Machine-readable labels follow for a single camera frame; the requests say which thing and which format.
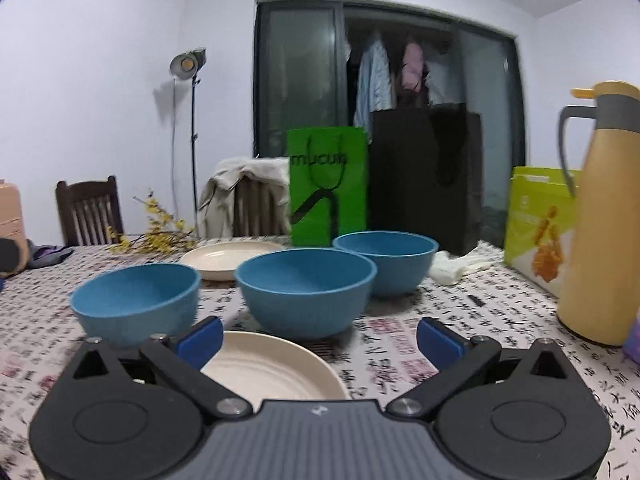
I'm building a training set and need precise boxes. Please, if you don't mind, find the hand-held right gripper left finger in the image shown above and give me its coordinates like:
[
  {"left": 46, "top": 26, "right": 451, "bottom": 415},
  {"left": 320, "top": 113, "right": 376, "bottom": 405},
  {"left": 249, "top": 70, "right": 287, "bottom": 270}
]
[{"left": 59, "top": 316, "right": 253, "bottom": 422}]

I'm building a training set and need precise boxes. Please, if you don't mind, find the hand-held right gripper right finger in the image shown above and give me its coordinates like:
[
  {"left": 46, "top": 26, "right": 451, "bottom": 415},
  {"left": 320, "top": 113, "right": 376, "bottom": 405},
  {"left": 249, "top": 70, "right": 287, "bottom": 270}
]
[{"left": 385, "top": 317, "right": 583, "bottom": 421}]

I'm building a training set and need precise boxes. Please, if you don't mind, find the blue bowl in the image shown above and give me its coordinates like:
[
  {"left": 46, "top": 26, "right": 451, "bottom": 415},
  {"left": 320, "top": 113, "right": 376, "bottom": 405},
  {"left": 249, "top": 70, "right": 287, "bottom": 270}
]
[
  {"left": 70, "top": 263, "right": 202, "bottom": 348},
  {"left": 332, "top": 231, "right": 439, "bottom": 296},
  {"left": 235, "top": 249, "right": 377, "bottom": 339}
]

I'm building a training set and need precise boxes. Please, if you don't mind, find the cream plate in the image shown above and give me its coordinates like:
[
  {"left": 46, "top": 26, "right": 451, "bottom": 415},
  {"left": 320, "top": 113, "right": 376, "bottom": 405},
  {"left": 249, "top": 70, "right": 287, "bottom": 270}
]
[
  {"left": 180, "top": 241, "right": 288, "bottom": 281},
  {"left": 200, "top": 331, "right": 351, "bottom": 401}
]

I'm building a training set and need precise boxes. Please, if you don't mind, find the white cloth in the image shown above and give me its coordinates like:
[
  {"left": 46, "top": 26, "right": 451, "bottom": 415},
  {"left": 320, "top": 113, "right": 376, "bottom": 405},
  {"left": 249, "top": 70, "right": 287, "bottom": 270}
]
[{"left": 429, "top": 251, "right": 502, "bottom": 285}]

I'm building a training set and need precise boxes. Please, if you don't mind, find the yellow flower branch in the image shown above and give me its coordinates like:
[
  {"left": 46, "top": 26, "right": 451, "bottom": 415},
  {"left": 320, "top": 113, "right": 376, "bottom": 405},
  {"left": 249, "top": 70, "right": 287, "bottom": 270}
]
[{"left": 107, "top": 189, "right": 198, "bottom": 256}]

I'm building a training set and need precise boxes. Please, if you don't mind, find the wooden chair under jacket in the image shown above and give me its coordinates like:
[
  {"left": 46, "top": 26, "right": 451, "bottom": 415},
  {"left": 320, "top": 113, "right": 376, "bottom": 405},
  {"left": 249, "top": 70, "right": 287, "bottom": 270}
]
[{"left": 232, "top": 177, "right": 291, "bottom": 237}]

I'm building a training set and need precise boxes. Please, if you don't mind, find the black paper bag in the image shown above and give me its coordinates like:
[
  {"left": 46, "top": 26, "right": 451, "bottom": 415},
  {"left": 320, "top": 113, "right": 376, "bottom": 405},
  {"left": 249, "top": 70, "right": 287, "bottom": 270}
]
[{"left": 369, "top": 103, "right": 483, "bottom": 256}]

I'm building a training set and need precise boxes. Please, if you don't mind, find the green paper bag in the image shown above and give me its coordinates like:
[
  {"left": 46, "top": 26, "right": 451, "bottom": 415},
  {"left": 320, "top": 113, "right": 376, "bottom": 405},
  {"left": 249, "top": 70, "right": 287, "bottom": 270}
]
[{"left": 286, "top": 126, "right": 370, "bottom": 247}]

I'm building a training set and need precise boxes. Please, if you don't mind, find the yellow-green gift box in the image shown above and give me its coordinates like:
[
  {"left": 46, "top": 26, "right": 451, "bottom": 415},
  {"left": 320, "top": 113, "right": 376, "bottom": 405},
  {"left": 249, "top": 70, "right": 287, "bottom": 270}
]
[{"left": 503, "top": 166, "right": 583, "bottom": 297}]

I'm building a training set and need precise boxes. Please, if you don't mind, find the beige jacket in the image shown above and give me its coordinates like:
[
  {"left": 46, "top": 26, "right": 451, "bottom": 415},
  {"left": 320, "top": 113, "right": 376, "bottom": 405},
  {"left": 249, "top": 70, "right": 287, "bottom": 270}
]
[{"left": 197, "top": 157, "right": 292, "bottom": 238}]

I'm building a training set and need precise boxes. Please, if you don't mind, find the dark wooden chair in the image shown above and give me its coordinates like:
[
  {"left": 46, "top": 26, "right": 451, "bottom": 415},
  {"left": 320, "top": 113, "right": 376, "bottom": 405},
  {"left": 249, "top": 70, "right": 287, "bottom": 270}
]
[{"left": 55, "top": 176, "right": 125, "bottom": 247}]

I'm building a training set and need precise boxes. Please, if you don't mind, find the purple grey cloth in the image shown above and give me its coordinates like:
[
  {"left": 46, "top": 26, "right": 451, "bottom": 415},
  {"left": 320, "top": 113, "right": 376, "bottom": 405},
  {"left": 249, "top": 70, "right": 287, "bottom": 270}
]
[{"left": 27, "top": 240, "right": 75, "bottom": 269}]

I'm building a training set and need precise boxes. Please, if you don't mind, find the yellow thermos jug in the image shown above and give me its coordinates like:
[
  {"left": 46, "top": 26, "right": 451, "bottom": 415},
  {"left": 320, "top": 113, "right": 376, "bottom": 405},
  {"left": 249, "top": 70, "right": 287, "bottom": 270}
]
[{"left": 556, "top": 80, "right": 640, "bottom": 347}]

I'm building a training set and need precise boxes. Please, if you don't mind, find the peach hard case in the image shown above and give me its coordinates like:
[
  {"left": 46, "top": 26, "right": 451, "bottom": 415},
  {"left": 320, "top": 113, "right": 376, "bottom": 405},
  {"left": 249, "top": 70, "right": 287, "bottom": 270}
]
[{"left": 0, "top": 179, "right": 28, "bottom": 238}]

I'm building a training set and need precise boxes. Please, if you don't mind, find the hanging white garment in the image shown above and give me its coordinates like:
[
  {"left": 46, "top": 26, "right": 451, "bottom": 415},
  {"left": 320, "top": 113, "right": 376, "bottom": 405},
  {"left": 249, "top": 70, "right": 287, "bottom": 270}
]
[{"left": 425, "top": 45, "right": 456, "bottom": 106}]

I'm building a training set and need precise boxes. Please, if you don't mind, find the hanging light blue shirt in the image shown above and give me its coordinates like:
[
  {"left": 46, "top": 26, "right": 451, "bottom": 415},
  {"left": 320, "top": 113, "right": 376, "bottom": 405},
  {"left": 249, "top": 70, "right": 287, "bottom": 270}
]
[{"left": 354, "top": 30, "right": 393, "bottom": 143}]

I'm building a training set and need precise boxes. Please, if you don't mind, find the hanging pink garment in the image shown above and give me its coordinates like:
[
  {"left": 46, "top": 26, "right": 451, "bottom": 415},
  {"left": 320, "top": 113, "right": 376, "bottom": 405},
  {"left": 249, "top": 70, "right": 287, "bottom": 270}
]
[{"left": 397, "top": 40, "right": 426, "bottom": 108}]

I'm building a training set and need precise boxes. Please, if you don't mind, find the studio light on stand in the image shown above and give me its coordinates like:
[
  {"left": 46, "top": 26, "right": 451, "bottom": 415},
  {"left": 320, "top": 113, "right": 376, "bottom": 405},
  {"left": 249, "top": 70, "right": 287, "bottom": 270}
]
[{"left": 169, "top": 47, "right": 208, "bottom": 238}]

